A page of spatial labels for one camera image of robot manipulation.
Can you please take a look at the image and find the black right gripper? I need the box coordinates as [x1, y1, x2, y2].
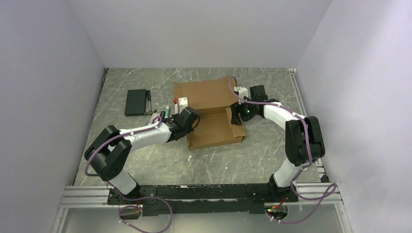
[230, 98, 256, 126]

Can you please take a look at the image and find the white green capped tube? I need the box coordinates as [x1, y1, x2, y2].
[164, 105, 171, 118]

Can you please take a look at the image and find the small red white box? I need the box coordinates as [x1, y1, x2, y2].
[151, 113, 159, 122]

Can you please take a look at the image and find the brown cardboard box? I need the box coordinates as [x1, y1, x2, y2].
[172, 75, 246, 150]

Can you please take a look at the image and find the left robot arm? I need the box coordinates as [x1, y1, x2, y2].
[84, 106, 200, 204]

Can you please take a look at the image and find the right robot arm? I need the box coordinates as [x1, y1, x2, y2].
[230, 85, 326, 201]

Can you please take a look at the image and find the flat black box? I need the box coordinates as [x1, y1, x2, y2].
[124, 89, 147, 117]

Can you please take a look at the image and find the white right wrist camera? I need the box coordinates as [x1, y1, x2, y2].
[233, 86, 249, 104]

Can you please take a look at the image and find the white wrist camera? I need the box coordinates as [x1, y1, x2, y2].
[233, 86, 249, 104]
[173, 97, 188, 114]

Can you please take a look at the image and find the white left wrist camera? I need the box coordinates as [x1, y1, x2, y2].
[173, 97, 188, 114]

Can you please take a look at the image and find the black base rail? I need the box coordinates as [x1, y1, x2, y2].
[107, 183, 298, 216]

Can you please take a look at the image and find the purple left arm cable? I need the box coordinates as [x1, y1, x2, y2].
[84, 116, 174, 233]

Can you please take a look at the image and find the aluminium frame rail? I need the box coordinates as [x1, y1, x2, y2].
[59, 186, 109, 208]

